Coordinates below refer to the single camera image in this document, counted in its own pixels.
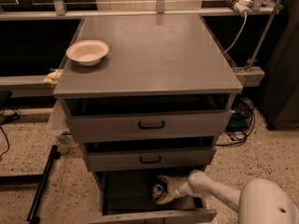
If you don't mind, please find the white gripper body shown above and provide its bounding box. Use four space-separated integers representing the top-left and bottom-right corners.
167 176 191 199

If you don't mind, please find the silver 7up can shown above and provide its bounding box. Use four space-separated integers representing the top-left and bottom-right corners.
151 184 164 201

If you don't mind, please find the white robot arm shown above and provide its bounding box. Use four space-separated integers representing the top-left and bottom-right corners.
151 170 299 224

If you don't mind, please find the bottom grey drawer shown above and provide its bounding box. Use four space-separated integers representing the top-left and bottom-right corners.
89 167 217 224

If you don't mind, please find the grey drawer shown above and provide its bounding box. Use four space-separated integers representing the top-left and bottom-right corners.
84 147 216 172
66 110 232 143
89 167 217 224

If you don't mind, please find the top grey drawer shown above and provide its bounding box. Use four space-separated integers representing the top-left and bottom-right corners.
66 110 232 143

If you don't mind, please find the middle grey drawer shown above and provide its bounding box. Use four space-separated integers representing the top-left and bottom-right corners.
84 147 216 172

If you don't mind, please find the grey drawer cabinet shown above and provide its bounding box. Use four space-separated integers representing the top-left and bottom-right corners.
52 13 244 224

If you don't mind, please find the black metal floor bar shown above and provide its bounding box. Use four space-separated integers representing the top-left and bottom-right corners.
26 145 61 224

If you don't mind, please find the clear plastic bag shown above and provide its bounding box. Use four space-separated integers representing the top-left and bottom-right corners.
47 101 69 143

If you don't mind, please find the dark cabinet at right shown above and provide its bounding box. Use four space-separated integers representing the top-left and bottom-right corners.
257 0 299 130

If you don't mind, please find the white paper bowl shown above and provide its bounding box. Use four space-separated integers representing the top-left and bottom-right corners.
66 40 109 66

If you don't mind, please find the yellow crumpled wrapper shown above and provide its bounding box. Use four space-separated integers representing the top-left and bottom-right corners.
44 69 63 85

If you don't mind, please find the white power strip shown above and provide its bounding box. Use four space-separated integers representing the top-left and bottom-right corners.
224 0 251 16

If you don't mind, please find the black cable bundle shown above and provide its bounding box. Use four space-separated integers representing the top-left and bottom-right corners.
215 96 256 147

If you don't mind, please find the white power cable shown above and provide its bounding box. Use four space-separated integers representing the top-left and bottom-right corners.
221 12 249 55

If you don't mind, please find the black cable at left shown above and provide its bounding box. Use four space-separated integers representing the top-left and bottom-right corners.
0 90 21 162

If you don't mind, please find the grey metal frame rail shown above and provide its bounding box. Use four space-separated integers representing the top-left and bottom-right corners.
0 7 264 97

